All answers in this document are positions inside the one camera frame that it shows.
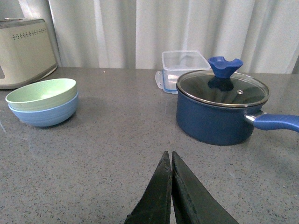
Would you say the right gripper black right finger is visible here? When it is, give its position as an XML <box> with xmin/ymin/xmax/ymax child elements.
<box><xmin>172</xmin><ymin>151</ymin><xmax>238</xmax><ymax>224</ymax></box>

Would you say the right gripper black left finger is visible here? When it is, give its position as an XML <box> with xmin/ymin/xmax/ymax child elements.
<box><xmin>125</xmin><ymin>151</ymin><xmax>172</xmax><ymax>224</ymax></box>

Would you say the blue bowl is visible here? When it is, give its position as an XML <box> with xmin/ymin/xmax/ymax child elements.
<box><xmin>8</xmin><ymin>92</ymin><xmax>78</xmax><ymax>127</ymax></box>

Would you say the green bowl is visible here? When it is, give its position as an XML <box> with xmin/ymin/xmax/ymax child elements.
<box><xmin>6</xmin><ymin>78</ymin><xmax>78</xmax><ymax>112</ymax></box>

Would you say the blue saucepan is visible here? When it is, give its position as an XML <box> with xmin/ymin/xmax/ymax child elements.
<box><xmin>176</xmin><ymin>92</ymin><xmax>299</xmax><ymax>146</ymax></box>

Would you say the glass lid blue knob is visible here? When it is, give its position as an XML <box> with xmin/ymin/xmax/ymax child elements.
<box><xmin>177</xmin><ymin>56</ymin><xmax>270</xmax><ymax>108</ymax></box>

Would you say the clear plastic food container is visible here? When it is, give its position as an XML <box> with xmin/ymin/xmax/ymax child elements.
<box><xmin>155</xmin><ymin>50</ymin><xmax>211</xmax><ymax>94</ymax></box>

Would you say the white curtain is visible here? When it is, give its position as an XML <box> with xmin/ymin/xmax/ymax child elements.
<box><xmin>0</xmin><ymin>0</ymin><xmax>299</xmax><ymax>74</ymax></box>

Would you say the cream two-slot toaster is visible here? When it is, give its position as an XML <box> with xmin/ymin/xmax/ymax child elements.
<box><xmin>0</xmin><ymin>18</ymin><xmax>57</xmax><ymax>90</ymax></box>

